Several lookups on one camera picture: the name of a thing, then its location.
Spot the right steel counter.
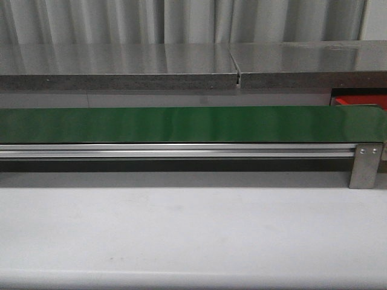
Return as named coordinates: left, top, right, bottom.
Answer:
left=229, top=40, right=386, bottom=89

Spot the red plastic bin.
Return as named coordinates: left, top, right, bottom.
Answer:
left=331, top=94, right=386, bottom=111

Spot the green conveyor belt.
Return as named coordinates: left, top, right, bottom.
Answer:
left=1, top=106, right=386, bottom=144

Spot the steel counter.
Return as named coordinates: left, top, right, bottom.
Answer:
left=229, top=40, right=386, bottom=89
left=1, top=44, right=238, bottom=91

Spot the grey pleated curtain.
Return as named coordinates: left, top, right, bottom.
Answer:
left=1, top=1, right=366, bottom=44

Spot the left steel counter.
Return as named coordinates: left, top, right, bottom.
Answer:
left=1, top=44, right=238, bottom=91

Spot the aluminium conveyor side rail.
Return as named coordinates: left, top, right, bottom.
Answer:
left=1, top=143, right=356, bottom=158

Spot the steel conveyor support bracket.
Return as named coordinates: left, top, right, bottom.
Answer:
left=349, top=143, right=383, bottom=189

